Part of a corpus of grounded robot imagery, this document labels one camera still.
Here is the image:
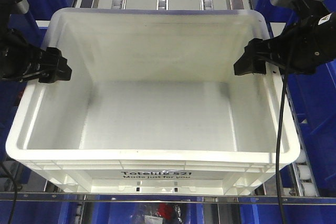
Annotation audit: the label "steel front shelf rail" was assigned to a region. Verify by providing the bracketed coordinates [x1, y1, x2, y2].
[1, 192, 335, 206]

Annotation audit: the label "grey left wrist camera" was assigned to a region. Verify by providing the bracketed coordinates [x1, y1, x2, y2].
[1, 0, 29, 14]

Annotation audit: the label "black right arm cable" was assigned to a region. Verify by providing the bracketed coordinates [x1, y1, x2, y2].
[274, 37, 293, 224]

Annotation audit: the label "white plastic tote bin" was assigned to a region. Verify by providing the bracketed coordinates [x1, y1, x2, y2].
[6, 8, 300, 196]

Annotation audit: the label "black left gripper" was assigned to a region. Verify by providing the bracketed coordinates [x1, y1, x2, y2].
[1, 28, 72, 83]

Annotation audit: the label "red packaged items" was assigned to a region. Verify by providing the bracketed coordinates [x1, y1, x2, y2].
[157, 203, 181, 222]

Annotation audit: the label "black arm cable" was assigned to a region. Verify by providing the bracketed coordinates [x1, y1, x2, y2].
[0, 161, 18, 224]
[274, 37, 293, 224]

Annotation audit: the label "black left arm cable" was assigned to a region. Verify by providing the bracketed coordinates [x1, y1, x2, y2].
[0, 161, 18, 224]

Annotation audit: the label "blue bin right shelf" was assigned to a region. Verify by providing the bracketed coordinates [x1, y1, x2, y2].
[286, 0, 336, 154]

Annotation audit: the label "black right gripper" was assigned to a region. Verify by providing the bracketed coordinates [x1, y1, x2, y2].
[234, 12, 335, 76]

